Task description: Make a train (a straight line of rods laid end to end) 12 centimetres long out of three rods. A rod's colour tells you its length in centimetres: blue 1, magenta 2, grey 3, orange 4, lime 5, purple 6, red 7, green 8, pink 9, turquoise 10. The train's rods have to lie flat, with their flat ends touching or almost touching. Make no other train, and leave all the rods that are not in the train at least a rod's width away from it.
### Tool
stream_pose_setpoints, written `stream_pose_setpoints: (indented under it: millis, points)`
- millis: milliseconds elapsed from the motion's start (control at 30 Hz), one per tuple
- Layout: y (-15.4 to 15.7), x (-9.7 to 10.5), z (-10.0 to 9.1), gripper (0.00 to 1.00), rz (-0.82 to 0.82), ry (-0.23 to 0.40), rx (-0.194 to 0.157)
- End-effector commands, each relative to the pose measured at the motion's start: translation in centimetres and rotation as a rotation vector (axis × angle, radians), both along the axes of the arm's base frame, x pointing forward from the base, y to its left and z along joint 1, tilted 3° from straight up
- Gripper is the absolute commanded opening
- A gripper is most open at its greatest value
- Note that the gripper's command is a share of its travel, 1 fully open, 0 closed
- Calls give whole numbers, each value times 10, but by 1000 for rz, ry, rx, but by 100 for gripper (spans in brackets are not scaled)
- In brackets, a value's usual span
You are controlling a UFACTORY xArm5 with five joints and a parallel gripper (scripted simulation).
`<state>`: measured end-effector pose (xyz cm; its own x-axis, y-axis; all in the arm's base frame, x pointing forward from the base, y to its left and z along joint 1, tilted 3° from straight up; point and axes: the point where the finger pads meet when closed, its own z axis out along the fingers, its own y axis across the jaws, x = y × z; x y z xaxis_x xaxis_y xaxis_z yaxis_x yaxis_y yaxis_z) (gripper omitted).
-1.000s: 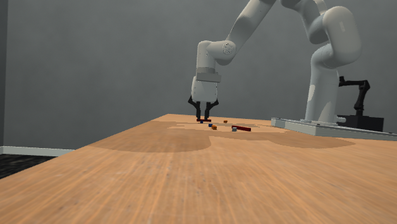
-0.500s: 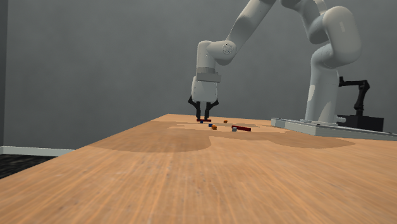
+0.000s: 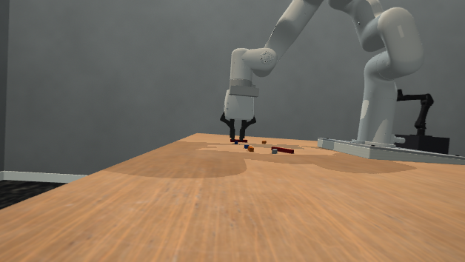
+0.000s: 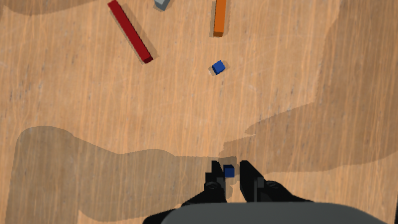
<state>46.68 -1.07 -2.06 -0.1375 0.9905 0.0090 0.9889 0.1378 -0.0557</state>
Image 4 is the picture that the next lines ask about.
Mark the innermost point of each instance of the red rod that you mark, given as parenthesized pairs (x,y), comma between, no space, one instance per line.
(130,31)

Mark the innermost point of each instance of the orange rod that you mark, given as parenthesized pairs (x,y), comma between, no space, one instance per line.
(219,18)

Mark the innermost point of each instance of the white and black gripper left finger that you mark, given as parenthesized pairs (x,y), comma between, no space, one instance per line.
(214,192)

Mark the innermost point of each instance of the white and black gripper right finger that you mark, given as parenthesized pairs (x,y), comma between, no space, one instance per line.
(255,188)

